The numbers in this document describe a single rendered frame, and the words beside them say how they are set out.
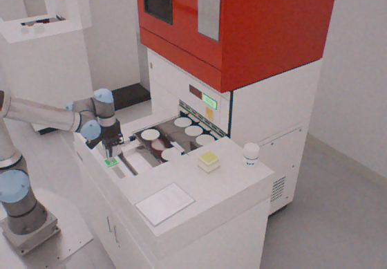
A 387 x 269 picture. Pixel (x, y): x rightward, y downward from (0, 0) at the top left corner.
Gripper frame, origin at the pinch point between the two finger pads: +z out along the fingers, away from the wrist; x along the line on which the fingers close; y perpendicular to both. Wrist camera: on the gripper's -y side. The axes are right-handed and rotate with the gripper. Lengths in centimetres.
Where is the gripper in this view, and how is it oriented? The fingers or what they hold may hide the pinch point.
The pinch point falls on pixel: (108, 160)
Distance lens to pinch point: 170.8
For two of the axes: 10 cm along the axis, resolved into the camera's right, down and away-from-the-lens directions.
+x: -5.8, -4.5, 6.8
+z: 0.0, 8.4, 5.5
